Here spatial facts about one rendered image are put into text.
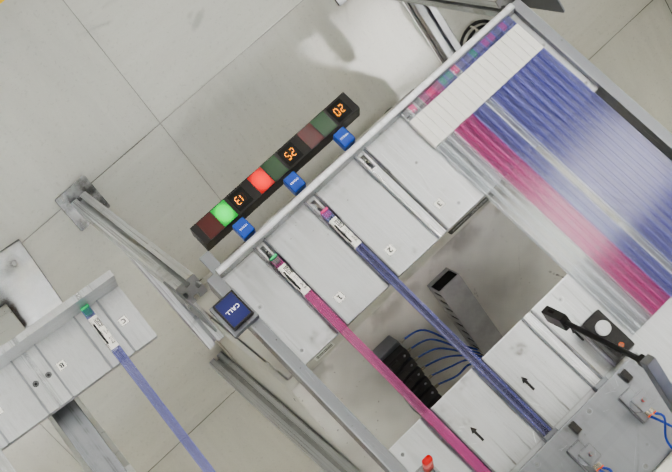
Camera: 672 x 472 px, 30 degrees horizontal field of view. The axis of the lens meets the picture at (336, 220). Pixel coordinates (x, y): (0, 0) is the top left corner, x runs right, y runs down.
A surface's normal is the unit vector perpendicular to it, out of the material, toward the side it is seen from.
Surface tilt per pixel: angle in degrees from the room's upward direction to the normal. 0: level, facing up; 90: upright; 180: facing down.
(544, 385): 42
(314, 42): 0
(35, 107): 0
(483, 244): 0
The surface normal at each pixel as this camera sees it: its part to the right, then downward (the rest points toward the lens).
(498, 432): -0.02, -0.31
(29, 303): 0.45, 0.23
